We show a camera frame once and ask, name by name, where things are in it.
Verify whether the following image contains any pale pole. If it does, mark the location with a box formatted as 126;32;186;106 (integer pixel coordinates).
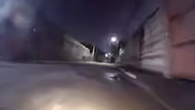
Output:
90;46;96;61

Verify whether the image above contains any street lamp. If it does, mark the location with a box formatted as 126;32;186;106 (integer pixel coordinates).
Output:
107;34;119;64

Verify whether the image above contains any pale kerb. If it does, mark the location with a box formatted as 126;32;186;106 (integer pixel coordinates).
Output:
0;53;98;69
113;67;195;110

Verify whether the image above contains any dark asphalt road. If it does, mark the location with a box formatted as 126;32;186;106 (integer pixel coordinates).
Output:
0;53;195;110

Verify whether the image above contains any pale building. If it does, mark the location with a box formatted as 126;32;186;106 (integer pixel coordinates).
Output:
115;0;195;82

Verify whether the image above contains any dark pavement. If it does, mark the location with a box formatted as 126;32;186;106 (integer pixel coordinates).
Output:
116;66;195;110

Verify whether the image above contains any grey wall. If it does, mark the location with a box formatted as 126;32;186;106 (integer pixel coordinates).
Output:
0;13;96;67

